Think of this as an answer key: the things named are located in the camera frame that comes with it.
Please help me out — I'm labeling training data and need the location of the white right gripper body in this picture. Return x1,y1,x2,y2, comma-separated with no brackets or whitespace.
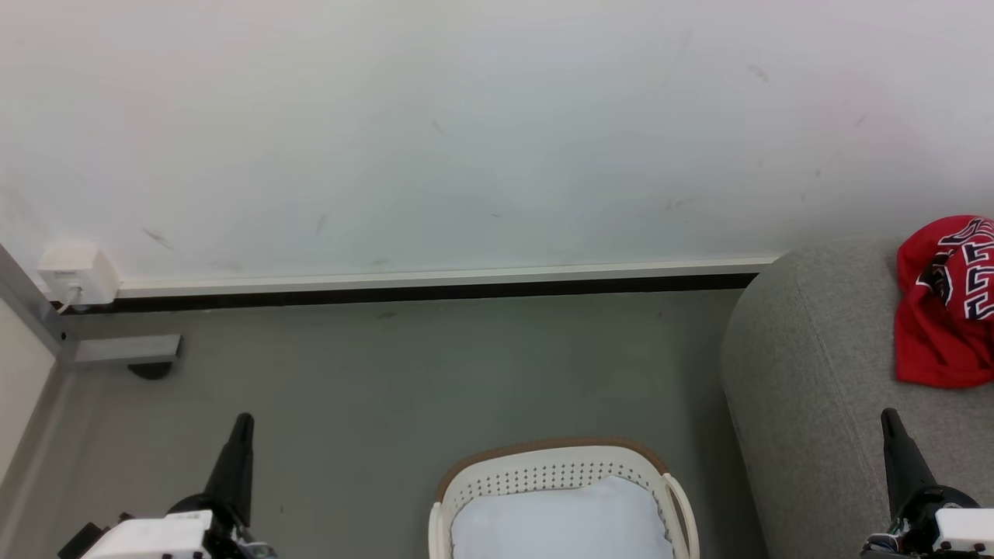
860,486,994,559

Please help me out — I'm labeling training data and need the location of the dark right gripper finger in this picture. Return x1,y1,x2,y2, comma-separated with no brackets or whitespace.
880,408,940,517

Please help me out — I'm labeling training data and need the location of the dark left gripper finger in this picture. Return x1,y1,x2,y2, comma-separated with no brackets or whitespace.
203,413,255,529

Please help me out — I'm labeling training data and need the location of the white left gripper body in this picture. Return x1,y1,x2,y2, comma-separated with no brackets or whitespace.
58,497,276,559

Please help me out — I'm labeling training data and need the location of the red Bulls basketball jersey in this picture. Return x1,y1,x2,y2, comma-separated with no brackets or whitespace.
893,215,994,389

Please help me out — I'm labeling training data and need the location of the white perforated laundry basket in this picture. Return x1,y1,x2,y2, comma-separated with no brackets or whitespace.
428,437,700,559

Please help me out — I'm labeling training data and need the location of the grey fabric sofa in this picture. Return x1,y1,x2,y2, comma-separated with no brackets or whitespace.
720,237,994,559

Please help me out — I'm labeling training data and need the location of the white flat panel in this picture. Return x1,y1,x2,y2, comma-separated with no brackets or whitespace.
0,299,57,482

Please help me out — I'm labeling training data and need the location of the white and black baseboard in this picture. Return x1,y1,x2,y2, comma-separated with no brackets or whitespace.
58,255,781,315

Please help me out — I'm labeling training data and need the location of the white cloth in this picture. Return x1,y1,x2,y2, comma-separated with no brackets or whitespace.
450,475,675,559

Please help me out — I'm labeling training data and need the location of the grey metal frame leg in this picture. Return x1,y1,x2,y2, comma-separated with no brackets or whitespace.
0,245,183,544

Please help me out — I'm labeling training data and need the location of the white wall outlet box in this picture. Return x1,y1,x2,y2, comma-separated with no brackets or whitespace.
36,243,121,306

